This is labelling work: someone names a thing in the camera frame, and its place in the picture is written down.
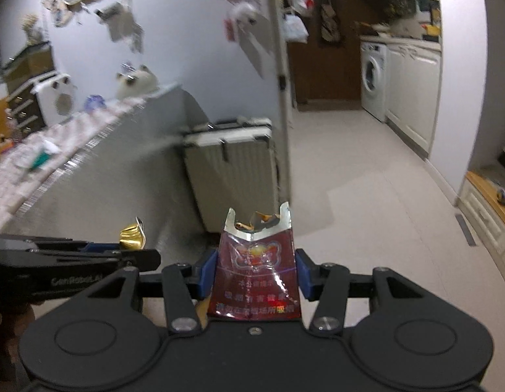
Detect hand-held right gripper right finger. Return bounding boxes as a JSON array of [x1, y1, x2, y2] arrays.
[[295, 249, 438, 334]]

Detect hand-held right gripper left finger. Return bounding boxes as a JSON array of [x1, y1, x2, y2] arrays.
[[73, 249, 219, 333]]

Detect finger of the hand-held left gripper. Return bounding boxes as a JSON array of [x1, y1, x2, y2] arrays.
[[30, 248, 162, 272], [0, 235, 123, 253]]

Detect gold foil wrapper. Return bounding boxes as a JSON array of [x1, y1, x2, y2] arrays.
[[119, 217, 148, 251]]

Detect red cigarette pack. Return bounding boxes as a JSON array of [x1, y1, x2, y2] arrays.
[[207, 202, 302, 319]]

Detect white hard-shell suitcase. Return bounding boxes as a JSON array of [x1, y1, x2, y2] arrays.
[[181, 116, 286, 235]]

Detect green tissue pack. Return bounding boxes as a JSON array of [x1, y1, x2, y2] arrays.
[[30, 149, 60, 171]]

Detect brown white checkered tablecloth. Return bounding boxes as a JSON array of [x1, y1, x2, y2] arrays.
[[0, 96, 147, 233]]

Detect white space heater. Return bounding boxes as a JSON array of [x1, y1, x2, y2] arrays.
[[32, 73, 75, 125]]

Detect white drawer unit dark drawers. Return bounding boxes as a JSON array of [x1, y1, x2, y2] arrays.
[[3, 69, 59, 139]]

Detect grey metal floor strip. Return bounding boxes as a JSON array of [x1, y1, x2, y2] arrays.
[[455, 214, 477, 247]]

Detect white cat-shaped ornament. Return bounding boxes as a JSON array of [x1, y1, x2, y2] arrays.
[[116, 64, 159, 99]]

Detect low white cabinet wooden top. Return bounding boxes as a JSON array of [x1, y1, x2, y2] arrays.
[[460, 171, 505, 262]]

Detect brown wooden door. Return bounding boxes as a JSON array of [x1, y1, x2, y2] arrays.
[[287, 0, 363, 111]]

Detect white washing machine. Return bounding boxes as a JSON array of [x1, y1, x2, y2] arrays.
[[360, 41, 388, 123]]

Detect white kitchen base cabinets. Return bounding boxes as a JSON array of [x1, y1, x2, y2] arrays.
[[385, 43, 443, 158]]

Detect dried flower bunch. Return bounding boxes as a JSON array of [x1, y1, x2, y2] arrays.
[[22, 14, 47, 43]]

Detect glass tank black frame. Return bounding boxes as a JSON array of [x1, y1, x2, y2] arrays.
[[1, 43, 53, 88]]

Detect white plush wall toy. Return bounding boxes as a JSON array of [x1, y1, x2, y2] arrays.
[[232, 2, 259, 27]]

